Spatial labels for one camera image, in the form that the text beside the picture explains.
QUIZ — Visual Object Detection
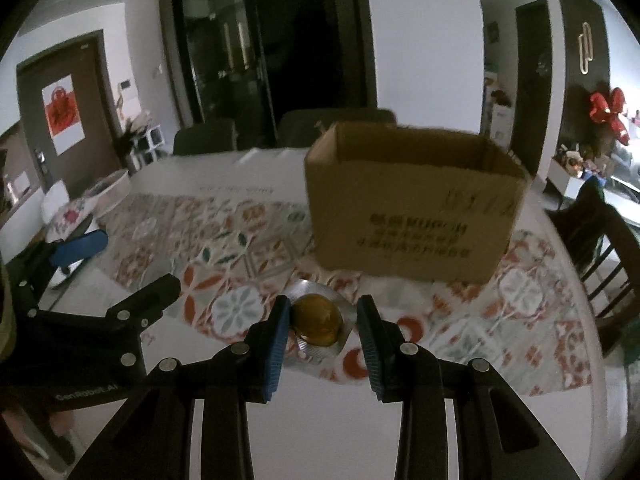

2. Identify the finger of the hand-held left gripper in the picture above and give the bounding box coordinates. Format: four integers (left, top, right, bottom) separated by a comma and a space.
112, 273, 182, 332
10, 229, 109, 306

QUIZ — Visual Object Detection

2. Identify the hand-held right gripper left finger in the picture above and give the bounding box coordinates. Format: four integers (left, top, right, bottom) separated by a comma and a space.
67, 295, 292, 480

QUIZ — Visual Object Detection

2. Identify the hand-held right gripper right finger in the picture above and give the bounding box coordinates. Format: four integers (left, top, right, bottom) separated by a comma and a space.
356, 295, 583, 480

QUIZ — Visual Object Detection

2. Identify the amber dome foil snack pack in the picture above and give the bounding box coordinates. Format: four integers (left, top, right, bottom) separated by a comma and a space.
285, 280, 358, 376

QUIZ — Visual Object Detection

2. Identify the brown cardboard box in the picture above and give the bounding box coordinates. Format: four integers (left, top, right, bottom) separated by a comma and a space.
304, 121, 532, 285

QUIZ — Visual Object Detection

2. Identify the person's left hand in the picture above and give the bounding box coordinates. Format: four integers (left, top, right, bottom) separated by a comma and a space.
0, 405, 51, 461

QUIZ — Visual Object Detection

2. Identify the white round appliance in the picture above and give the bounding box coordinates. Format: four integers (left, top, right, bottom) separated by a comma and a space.
50, 255, 96, 291

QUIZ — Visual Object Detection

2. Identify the floral tissue box cover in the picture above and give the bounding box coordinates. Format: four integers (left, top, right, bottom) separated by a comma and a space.
42, 180, 98, 251

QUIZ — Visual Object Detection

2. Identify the round floral dish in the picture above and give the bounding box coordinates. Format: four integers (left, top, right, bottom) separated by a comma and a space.
87, 170, 132, 213

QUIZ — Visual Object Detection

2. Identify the floral patterned table runner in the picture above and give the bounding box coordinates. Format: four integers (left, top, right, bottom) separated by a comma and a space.
97, 192, 596, 398

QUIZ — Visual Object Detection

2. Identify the brown entry door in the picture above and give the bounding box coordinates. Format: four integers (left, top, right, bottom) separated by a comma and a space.
17, 30, 123, 196

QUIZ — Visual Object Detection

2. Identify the small white cube shelf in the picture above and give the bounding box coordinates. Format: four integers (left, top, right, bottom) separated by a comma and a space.
131, 125, 166, 168

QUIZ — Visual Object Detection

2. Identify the dark dried plant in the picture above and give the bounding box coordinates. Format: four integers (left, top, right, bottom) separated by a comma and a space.
120, 112, 151, 161

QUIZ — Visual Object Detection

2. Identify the red and white door poster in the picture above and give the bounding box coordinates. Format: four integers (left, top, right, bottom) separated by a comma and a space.
41, 74, 85, 156

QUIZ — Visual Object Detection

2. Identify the dark green dining chair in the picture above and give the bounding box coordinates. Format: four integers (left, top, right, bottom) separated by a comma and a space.
172, 119, 237, 156
277, 108, 398, 148

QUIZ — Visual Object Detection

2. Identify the white television cabinet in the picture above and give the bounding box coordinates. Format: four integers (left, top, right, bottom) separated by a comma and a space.
547, 157, 640, 211

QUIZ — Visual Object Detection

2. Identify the white hallway storage shelf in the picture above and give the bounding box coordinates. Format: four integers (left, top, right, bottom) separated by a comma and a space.
482, 72, 513, 146

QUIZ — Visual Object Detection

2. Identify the dark wooden chair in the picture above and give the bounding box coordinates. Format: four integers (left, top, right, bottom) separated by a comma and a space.
550, 180, 640, 356

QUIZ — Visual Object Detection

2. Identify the dark glass sliding door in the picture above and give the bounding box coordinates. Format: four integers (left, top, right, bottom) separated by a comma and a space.
157, 0, 376, 151

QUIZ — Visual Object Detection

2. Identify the clutter of gift boxes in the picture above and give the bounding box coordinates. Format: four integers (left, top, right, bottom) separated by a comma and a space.
557, 142, 618, 181

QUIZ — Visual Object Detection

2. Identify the dark interior door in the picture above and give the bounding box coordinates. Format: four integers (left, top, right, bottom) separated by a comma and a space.
515, 0, 551, 181

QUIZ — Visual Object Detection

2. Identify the red foil balloon bunch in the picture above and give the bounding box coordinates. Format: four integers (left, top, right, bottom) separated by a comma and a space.
588, 87, 632, 146

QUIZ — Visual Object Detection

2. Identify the gold loop wall light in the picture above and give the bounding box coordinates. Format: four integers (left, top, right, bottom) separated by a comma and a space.
577, 22, 594, 75

